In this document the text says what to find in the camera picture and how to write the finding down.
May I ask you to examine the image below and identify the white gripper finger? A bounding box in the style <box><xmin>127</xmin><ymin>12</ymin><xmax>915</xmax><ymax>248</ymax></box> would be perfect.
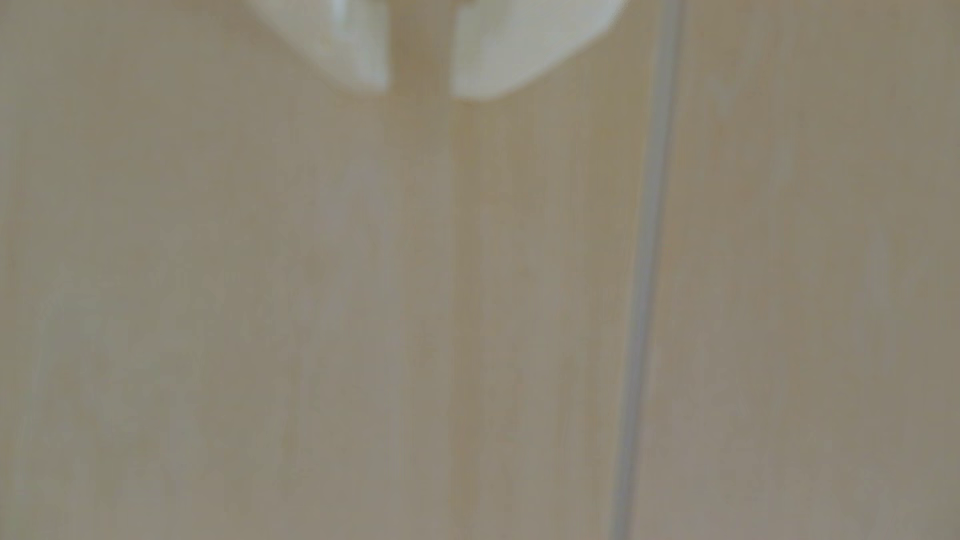
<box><xmin>449</xmin><ymin>0</ymin><xmax>628</xmax><ymax>101</ymax></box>
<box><xmin>247</xmin><ymin>0</ymin><xmax>392</xmax><ymax>93</ymax></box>

